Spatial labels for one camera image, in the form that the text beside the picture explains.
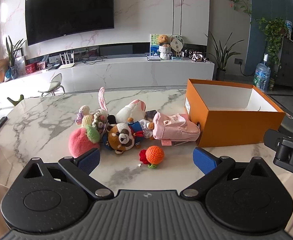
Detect silver laptop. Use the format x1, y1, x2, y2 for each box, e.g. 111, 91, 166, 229
144, 52, 161, 62

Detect large water bottle with pump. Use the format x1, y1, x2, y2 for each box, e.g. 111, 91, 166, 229
253, 52, 271, 92

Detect clear plastic bottle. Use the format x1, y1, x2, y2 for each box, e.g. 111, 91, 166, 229
285, 20, 293, 39

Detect green chair back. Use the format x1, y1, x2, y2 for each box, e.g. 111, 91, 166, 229
7, 94, 24, 107

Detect trailing vine on cabinet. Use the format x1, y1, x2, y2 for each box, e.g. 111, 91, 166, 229
252, 17, 288, 73

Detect golden acorn ornament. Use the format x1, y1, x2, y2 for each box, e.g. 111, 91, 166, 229
0, 59, 9, 83

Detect green and blue painting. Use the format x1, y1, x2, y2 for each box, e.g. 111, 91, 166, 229
150, 34, 162, 57

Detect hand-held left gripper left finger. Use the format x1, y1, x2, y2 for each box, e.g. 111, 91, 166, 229
23, 147, 114, 201

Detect dark grey cabinet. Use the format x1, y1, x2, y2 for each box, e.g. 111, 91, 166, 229
277, 36, 293, 88

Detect red panda sailor plush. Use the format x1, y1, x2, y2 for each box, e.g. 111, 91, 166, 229
104, 117, 155, 155

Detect pink plush backpack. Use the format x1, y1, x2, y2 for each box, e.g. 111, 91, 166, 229
152, 112, 201, 140

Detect illustrated picture card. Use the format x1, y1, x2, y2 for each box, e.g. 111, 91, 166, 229
144, 110, 158, 122

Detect pink peach plush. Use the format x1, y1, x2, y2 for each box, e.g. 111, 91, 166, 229
68, 125, 101, 158

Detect red crochet flower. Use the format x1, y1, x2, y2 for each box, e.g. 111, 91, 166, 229
139, 149, 148, 166

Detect black cables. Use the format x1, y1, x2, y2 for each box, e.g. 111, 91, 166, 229
81, 55, 107, 64

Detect cream crochet doll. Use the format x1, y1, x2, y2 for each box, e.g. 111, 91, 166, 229
75, 105, 94, 127

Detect white wifi router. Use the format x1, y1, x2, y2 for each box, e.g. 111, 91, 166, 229
54, 51, 76, 70

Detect black wall television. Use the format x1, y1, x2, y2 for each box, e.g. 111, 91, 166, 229
25, 0, 115, 46

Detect tall potted floor plant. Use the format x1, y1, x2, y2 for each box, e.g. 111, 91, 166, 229
205, 32, 244, 82

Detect leafy plant in blue vase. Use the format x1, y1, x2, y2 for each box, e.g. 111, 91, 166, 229
5, 35, 27, 79

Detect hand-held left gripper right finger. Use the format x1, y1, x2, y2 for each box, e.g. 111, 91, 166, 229
180, 147, 271, 200

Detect brown teddy bear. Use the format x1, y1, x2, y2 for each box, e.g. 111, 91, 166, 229
157, 34, 171, 47

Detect orange crochet fruit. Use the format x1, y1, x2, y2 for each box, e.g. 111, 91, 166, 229
145, 145, 165, 169

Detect orange cardboard box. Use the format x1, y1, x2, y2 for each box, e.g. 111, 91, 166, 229
185, 78, 286, 148

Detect white rabbit plush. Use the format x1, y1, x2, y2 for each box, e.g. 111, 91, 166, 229
115, 99, 147, 123

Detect crochet bunny with bouquet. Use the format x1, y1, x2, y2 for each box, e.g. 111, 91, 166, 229
91, 87, 110, 134

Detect round fan on stand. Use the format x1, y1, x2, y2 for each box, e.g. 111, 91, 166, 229
170, 34, 184, 57

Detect white marble tv console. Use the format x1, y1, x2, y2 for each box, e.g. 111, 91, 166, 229
0, 55, 215, 104

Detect white shell chair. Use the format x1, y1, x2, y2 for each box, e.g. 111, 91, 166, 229
38, 73, 65, 97

